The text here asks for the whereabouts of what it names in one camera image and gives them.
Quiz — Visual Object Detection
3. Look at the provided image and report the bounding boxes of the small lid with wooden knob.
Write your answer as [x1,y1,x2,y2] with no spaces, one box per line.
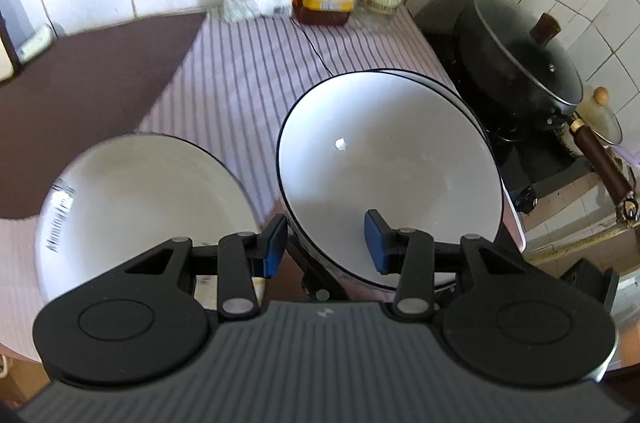
[575,87,625,149]

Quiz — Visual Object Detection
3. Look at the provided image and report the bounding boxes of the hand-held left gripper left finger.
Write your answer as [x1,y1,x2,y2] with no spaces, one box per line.
[124,214,289,323]

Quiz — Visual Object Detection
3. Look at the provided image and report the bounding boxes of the black wok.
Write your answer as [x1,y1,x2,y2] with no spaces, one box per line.
[452,0,636,205]

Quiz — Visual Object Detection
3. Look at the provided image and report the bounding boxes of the white cutting board holder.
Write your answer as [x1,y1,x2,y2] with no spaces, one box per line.
[14,24,55,60]

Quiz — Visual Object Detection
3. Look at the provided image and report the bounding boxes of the brown placemat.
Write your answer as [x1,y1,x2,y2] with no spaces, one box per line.
[0,10,208,220]

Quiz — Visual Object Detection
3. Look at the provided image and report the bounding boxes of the white bowl with dark rim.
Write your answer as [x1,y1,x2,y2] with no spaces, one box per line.
[276,70,505,291]
[380,67,496,154]

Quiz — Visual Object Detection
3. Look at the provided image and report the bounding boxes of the white plate with black lettering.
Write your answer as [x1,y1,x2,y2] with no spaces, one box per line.
[34,132,262,309]

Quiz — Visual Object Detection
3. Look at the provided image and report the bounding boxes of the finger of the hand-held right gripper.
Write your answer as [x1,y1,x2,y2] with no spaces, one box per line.
[287,235,351,301]

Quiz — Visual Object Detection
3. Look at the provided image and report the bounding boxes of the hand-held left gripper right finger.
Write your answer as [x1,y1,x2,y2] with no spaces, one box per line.
[364,210,546,323]

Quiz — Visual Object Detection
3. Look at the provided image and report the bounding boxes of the beige pipe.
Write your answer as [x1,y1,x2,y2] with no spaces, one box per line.
[525,223,640,267]

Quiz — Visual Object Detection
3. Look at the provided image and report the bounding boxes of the black angular object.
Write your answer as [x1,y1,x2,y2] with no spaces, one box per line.
[559,257,622,315]

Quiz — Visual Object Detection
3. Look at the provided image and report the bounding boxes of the black gas stove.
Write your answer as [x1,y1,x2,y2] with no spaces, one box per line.
[412,0,598,215]

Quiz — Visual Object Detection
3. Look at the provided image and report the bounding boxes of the purple striped tablecloth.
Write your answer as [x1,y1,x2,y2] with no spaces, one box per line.
[0,6,526,364]

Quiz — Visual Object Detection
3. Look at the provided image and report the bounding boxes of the glass wok lid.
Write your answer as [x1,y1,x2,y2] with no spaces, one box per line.
[472,0,585,110]

